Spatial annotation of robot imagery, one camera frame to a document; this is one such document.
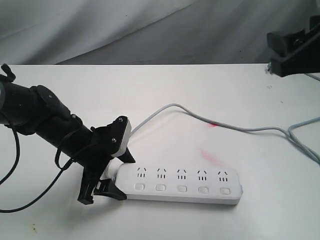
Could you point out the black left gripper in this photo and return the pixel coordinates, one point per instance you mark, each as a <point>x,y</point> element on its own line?
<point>95,159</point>

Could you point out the grey backdrop cloth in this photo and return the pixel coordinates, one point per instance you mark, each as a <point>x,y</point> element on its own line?
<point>145,32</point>

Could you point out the white five-socket power strip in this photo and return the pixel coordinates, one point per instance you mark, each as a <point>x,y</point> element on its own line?
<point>183,183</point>

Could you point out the grey wall plug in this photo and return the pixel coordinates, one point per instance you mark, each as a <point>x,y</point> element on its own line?
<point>268,69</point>

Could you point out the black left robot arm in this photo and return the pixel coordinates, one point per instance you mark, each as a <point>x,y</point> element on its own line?
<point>37,110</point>

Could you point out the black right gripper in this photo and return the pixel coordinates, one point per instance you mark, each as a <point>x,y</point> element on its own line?
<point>296,53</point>

